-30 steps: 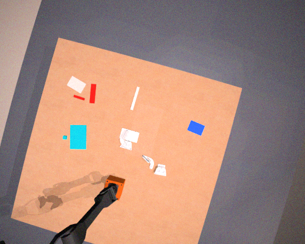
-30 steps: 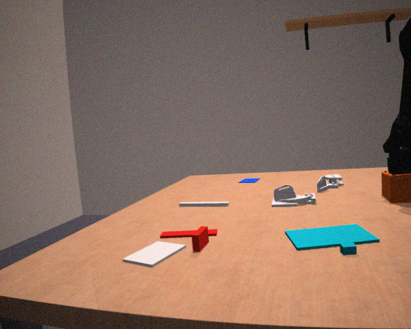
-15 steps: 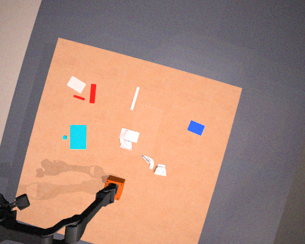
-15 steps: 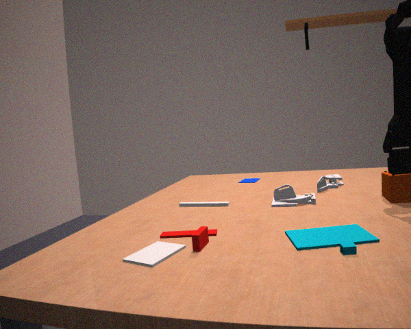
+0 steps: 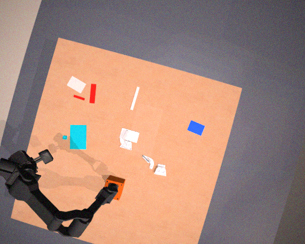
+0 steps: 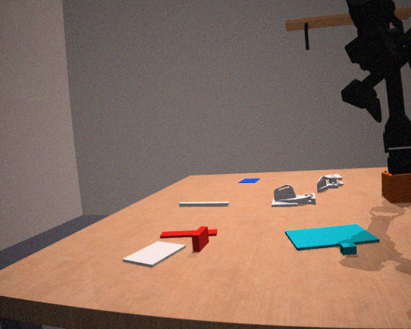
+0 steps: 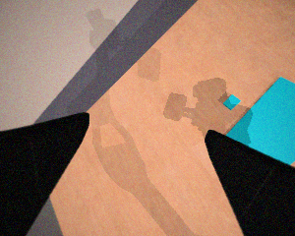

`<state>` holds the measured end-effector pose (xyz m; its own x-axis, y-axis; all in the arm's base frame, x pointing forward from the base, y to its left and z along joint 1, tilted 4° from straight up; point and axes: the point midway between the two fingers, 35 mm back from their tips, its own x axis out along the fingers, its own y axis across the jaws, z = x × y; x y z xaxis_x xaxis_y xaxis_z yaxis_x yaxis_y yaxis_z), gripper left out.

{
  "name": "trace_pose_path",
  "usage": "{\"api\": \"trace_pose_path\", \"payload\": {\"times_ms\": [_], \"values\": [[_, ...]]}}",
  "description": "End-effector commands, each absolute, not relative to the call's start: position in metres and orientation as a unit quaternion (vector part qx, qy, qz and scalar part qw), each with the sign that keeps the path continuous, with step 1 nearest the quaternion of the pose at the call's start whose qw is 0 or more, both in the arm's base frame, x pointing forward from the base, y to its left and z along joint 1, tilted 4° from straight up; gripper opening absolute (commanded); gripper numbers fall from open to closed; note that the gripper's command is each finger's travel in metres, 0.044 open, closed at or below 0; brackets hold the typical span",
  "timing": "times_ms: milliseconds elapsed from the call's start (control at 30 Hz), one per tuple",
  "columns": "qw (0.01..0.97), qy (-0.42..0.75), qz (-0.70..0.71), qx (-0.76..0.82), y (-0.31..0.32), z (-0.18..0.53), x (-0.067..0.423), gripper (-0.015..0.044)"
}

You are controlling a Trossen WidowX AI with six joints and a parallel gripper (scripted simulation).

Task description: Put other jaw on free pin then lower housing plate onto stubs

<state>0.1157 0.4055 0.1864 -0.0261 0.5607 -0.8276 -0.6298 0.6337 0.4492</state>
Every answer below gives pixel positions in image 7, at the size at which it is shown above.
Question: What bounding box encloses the small teal block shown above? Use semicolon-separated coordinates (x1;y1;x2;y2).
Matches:
223;94;241;110

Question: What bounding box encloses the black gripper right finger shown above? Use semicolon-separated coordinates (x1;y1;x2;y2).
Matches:
205;130;295;236

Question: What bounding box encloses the teal flat plate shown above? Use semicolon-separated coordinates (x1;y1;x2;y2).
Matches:
225;77;295;165

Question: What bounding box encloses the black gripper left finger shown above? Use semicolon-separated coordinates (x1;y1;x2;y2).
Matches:
0;112;89;236

